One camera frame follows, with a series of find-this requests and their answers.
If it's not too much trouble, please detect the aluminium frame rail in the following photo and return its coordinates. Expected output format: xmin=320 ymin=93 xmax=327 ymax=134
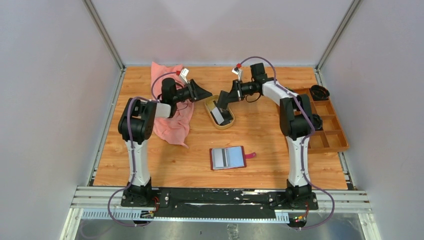
xmin=71 ymin=187 xmax=372 ymax=224

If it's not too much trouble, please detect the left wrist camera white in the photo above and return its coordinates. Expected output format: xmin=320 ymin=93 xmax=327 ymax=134
xmin=178 ymin=67 xmax=189 ymax=85

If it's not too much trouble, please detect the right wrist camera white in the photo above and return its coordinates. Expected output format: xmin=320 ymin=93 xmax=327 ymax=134
xmin=231 ymin=63 xmax=243 ymax=82

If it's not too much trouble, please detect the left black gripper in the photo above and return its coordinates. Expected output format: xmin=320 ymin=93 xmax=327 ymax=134
xmin=172 ymin=79 xmax=212 ymax=104

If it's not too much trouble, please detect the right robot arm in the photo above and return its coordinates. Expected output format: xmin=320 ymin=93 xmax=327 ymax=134
xmin=216 ymin=63 xmax=315 ymax=209

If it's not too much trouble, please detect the pink cloth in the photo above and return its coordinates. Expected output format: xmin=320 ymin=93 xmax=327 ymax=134
xmin=150 ymin=61 xmax=195 ymax=149

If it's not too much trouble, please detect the black credit card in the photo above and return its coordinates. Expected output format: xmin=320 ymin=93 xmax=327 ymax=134
xmin=219 ymin=111 xmax=234 ymax=126

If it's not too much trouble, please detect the red leather card holder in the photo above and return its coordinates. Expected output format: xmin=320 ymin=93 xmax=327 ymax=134
xmin=209 ymin=146 xmax=257 ymax=171

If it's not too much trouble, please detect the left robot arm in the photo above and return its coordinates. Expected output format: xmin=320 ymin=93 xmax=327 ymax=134
xmin=117 ymin=77 xmax=212 ymax=207

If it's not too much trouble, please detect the grey striped credit card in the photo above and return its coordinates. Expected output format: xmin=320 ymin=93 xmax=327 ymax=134
xmin=211 ymin=148 xmax=229 ymax=170

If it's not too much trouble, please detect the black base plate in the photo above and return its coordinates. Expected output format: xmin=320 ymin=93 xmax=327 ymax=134
xmin=120 ymin=187 xmax=319 ymax=220

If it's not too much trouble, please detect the black round cap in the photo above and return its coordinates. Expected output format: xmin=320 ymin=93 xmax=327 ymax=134
xmin=309 ymin=85 xmax=330 ymax=101
xmin=311 ymin=113 xmax=323 ymax=131

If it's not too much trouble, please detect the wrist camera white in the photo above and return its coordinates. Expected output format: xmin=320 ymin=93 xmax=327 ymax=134
xmin=231 ymin=63 xmax=243 ymax=82
xmin=178 ymin=67 xmax=189 ymax=85

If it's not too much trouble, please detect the black round cap middle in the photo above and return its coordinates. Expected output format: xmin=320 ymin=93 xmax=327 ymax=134
xmin=311 ymin=113 xmax=323 ymax=131

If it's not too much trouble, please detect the brown compartment organizer tray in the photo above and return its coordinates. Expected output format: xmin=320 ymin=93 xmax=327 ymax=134
xmin=294 ymin=87 xmax=350 ymax=154

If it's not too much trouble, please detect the black round cap top right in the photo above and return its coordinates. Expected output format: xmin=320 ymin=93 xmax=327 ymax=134
xmin=309 ymin=85 xmax=330 ymax=101

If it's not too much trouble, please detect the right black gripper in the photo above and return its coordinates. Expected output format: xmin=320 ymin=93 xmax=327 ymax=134
xmin=224 ymin=79 xmax=257 ymax=104

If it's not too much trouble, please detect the yellow oval tray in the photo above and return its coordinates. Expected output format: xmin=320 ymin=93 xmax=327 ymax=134
xmin=204 ymin=95 xmax=235 ymax=130

